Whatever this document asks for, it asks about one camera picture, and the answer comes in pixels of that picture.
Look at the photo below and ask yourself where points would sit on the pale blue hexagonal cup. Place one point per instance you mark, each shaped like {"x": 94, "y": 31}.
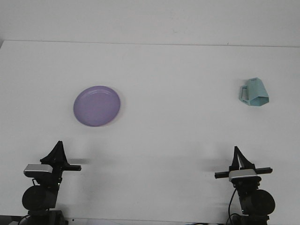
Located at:
{"x": 256, "y": 90}

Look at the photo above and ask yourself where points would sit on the pale purple round plate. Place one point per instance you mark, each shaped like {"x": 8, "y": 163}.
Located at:
{"x": 97, "y": 106}

